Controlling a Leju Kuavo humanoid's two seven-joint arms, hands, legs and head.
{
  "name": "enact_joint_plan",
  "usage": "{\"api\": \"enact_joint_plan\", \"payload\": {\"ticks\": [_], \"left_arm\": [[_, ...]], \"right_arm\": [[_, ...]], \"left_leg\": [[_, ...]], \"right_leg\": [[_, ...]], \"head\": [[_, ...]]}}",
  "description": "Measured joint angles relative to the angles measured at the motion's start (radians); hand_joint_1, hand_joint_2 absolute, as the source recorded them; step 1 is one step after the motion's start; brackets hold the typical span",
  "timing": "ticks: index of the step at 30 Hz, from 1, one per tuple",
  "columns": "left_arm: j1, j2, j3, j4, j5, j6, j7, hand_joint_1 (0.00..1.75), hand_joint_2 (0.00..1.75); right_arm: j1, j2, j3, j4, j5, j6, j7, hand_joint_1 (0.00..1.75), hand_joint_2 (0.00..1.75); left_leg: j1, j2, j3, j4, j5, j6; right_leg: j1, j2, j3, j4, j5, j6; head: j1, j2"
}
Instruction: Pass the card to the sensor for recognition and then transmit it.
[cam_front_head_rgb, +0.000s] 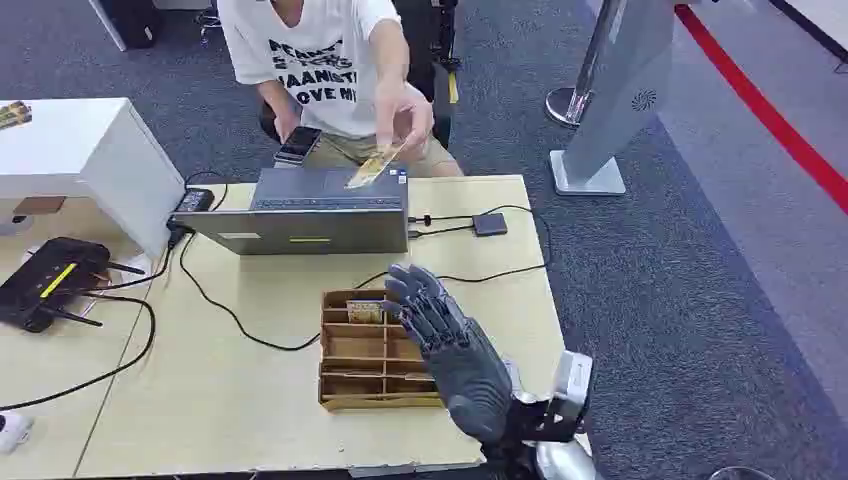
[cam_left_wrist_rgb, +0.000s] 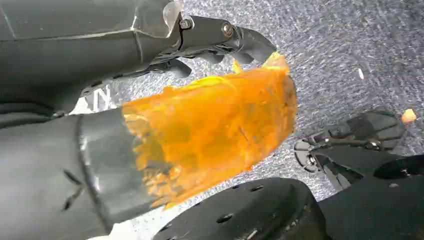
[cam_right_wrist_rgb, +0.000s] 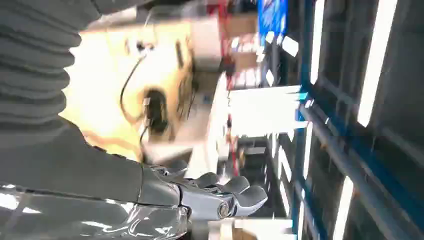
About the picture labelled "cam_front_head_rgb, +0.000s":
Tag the white cabinet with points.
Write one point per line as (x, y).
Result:
(73, 142)

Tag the person's left hand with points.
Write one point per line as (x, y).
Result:
(397, 109)

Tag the dark square usb hub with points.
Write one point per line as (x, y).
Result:
(489, 224)

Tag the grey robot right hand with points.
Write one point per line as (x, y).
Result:
(464, 371)

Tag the chrome stanchion post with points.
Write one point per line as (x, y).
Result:
(576, 93)

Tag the black power adapter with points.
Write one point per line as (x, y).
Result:
(194, 200)

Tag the person in white shirt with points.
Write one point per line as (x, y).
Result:
(331, 73)

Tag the wooden divided card box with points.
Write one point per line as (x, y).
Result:
(361, 371)

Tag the person's right hand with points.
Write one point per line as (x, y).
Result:
(286, 122)

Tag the printed packet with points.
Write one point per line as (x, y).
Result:
(13, 114)

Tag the black smartphone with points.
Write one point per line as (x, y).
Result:
(299, 144)

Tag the black bag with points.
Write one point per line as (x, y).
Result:
(136, 20)

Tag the brown wooden piece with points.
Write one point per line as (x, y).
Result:
(38, 205)

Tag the white round disc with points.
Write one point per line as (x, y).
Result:
(13, 225)

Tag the black router with antennas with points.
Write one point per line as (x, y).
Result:
(46, 281)

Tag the grey laptop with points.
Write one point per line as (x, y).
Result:
(311, 218)

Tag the grey kiosk stand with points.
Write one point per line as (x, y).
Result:
(616, 99)

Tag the white power strip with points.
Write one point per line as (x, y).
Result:
(13, 430)

